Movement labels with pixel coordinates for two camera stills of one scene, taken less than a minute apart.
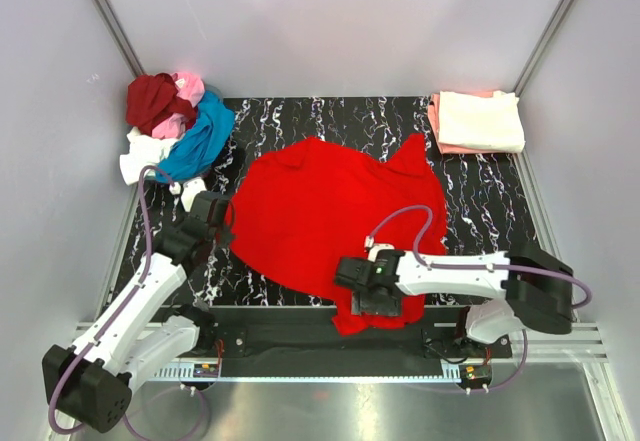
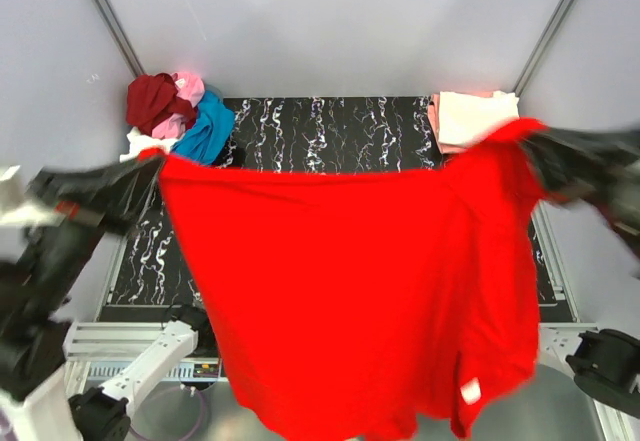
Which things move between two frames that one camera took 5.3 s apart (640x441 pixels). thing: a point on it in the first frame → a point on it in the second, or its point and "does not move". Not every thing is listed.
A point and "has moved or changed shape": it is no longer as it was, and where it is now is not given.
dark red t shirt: (149, 96) does not move
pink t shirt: (192, 88) does not move
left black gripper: (220, 216) → (93, 196)
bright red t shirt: (296, 210) has moved or changed shape
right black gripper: (373, 303) → (584, 167)
